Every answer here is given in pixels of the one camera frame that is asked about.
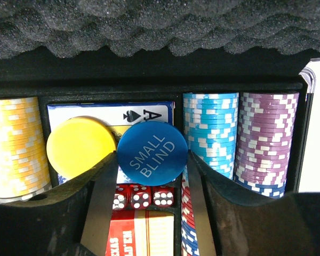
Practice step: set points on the yellow chip row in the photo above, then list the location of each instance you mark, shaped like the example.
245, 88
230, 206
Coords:
24, 169

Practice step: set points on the blue round button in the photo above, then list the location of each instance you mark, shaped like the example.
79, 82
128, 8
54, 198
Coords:
152, 153

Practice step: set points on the yellow round button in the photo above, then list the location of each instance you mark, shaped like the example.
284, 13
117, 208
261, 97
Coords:
78, 144

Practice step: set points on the row of dice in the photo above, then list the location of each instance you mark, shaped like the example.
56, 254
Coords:
140, 197

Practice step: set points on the blue chip row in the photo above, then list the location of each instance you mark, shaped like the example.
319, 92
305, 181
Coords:
210, 123

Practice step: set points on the blue playing card deck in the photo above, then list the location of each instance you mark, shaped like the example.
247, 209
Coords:
117, 117

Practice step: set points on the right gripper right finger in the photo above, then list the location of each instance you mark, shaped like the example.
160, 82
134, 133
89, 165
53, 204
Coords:
232, 220

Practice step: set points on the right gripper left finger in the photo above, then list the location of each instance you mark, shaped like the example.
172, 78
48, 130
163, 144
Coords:
70, 219

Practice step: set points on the black poker chip case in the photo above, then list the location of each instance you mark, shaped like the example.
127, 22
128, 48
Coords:
133, 50

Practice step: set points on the pink chip row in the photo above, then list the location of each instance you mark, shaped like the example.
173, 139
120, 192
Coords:
264, 138

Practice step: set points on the red playing card deck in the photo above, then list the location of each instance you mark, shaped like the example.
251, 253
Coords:
141, 232

